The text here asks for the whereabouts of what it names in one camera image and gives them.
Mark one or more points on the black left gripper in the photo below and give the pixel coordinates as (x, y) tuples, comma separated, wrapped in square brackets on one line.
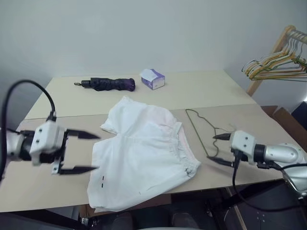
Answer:
[(49, 157)]

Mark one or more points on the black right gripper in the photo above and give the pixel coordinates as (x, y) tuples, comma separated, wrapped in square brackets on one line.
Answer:
[(238, 155)]

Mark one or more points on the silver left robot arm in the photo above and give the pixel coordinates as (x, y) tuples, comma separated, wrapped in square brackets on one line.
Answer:
[(14, 143)]

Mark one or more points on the white shorts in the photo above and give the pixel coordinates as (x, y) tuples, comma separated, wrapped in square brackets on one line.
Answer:
[(144, 158)]

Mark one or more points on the brown cardboard box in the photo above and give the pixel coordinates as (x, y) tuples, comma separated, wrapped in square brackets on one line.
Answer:
[(285, 122)]

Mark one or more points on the wooden table leg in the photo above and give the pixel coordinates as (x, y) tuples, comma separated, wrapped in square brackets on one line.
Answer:
[(239, 215)]

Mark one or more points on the folded black purple umbrella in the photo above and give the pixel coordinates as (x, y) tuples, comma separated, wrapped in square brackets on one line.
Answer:
[(108, 84)]

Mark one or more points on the dark rounded shape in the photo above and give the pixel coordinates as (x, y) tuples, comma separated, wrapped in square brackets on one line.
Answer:
[(184, 219), (123, 221)]

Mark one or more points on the black object beside box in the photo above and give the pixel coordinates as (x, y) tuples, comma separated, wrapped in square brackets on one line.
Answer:
[(301, 110)]

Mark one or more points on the bunch of hangers on rack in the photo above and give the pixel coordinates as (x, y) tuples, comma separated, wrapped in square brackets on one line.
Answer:
[(271, 69)]

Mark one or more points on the purple white tissue pack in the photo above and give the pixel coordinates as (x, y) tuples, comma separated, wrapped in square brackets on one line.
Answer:
[(153, 77)]

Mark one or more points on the wooden clothes rack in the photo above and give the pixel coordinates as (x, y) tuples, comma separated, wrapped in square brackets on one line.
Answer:
[(279, 43)]

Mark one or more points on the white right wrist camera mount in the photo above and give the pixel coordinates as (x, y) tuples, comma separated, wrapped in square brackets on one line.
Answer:
[(243, 143)]

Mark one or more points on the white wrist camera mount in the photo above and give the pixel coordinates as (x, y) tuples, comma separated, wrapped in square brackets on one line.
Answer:
[(48, 136), (243, 143)]

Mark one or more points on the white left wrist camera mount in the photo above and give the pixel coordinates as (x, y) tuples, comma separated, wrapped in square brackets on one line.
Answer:
[(48, 136)]

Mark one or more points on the small metal table bracket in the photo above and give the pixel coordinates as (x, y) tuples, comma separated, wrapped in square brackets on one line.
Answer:
[(84, 215)]

